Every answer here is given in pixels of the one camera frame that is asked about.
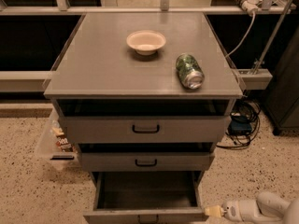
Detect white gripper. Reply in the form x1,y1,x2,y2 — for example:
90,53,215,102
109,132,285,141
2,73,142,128
204,200,257,222

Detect grey bottom drawer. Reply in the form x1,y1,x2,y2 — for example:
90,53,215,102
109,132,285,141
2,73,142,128
83,171,207,224

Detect grey drawer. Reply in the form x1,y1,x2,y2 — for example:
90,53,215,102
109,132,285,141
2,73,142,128
79,152,214,172
83,171,207,224
59,116,231,144

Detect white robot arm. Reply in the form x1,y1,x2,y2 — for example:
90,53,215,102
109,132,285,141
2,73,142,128
204,191,299,224

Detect grey middle drawer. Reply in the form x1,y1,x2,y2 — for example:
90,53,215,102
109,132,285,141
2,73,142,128
79,152,214,172

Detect grey top drawer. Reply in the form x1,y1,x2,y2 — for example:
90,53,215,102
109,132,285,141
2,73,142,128
59,116,231,144

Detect grey drawer cabinet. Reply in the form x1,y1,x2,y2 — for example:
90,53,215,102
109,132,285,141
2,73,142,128
43,12,244,189

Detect blue box on floor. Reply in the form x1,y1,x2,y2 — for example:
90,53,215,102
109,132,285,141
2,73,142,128
228,116,252,135

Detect dark cabinet at right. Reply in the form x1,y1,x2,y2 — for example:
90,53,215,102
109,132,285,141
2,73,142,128
263,28,299,135

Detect green soda can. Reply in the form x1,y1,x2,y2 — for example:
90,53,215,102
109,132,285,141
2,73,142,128
176,53,205,90

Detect snack bag in bin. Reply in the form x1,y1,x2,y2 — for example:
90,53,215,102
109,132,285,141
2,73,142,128
52,127,74,152

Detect clear plastic snack bin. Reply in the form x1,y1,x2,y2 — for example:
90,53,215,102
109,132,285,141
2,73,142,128
35,110,80,170

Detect white paper bowl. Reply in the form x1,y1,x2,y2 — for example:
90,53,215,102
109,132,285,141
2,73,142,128
126,30,166,56

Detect white power strip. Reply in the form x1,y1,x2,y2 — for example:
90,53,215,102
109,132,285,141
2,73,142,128
235,0,261,14

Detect metal diagonal pole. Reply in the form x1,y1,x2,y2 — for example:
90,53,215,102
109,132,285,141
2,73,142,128
249,0,293,75

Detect black floor cables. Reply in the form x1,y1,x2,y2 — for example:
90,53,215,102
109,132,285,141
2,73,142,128
216,98,261,150

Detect white power cable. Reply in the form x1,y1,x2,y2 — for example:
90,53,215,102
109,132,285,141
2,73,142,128
224,10,257,59

